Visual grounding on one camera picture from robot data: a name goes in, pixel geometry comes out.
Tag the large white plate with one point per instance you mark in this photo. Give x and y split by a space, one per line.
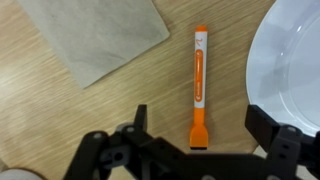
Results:
293 66

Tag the grey napkin left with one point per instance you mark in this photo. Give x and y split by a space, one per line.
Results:
100 36

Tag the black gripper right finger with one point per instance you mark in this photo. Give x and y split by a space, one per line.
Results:
283 143

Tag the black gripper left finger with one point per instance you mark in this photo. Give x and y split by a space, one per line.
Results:
96 150

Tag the orange and white marker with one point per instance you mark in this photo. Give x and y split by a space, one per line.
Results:
200 83

